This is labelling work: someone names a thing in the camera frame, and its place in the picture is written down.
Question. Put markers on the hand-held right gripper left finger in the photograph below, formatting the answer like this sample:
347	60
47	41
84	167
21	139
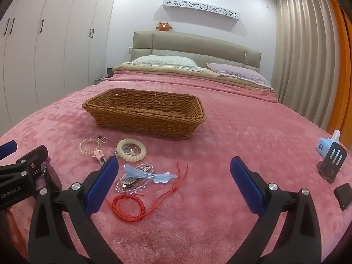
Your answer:
101	184

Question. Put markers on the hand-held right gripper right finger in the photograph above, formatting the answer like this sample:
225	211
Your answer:
246	185

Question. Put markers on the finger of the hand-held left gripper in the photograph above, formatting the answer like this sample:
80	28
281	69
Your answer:
33	156
7	148

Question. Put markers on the clear crystal oval hair clip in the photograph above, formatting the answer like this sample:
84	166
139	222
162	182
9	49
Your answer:
132	185

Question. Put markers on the light blue hair clip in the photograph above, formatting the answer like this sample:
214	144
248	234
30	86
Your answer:
143	173

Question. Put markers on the small crystal hair pin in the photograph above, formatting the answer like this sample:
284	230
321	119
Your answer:
129	150

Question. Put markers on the brown wicker basket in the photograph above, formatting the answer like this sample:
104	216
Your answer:
143	123

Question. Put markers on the person's left hand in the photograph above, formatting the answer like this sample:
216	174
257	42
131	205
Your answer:
12	231

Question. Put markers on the pink fleece blanket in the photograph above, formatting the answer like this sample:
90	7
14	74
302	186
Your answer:
220	156

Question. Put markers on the white and blue bottle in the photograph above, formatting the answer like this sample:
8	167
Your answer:
326	144

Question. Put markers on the black phone stand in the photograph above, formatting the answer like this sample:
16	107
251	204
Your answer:
334	156

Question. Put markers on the black phone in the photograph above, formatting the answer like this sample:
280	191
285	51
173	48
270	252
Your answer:
344	198

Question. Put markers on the grey nightstand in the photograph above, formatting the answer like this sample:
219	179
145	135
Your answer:
99	82

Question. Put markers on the white wardrobe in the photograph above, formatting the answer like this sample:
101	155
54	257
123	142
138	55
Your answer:
55	46

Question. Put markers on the black device on nightstand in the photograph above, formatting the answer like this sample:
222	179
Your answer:
110	72

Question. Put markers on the purple pillow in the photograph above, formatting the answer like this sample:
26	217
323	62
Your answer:
242	73

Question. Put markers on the beige bed sheet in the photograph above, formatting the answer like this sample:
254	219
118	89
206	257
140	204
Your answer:
165	69

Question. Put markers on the beige curtain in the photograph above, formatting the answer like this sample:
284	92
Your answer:
302	60

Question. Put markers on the white dotted pillow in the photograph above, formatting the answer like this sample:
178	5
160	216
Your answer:
162	60

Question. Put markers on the orange curtain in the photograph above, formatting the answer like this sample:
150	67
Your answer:
345	88

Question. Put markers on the beige padded headboard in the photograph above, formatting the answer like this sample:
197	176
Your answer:
192	46

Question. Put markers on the orange plush toy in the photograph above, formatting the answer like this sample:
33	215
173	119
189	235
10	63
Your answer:
163	26

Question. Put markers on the white patterned wall shelf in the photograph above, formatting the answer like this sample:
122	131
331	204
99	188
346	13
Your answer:
200	7

